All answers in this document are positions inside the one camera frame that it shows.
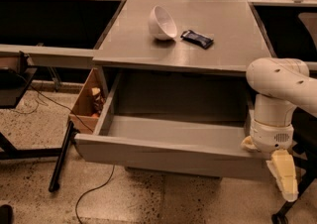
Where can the bottle in cardboard box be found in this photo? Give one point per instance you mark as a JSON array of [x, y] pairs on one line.
[[98, 101]]

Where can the dark blue snack packet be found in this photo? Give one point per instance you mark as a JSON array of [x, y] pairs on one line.
[[197, 39]]

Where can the grey metal rail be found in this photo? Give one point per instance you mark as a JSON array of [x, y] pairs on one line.
[[53, 56]]

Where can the black office chair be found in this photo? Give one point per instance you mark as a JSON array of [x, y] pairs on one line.
[[305, 148]]

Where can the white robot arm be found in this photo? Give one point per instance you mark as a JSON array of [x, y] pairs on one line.
[[282, 85]]

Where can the black desk frame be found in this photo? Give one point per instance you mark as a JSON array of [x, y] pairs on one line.
[[16, 78]]

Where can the white bowl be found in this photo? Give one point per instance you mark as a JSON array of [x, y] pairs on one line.
[[161, 24]]

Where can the cardboard box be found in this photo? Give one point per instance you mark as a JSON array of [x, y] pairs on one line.
[[81, 112]]

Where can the grey top drawer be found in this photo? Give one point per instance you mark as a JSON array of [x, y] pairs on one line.
[[175, 122]]

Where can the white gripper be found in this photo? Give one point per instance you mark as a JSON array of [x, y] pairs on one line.
[[270, 137]]

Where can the grey drawer cabinet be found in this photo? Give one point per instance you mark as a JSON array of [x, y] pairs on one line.
[[231, 24]]

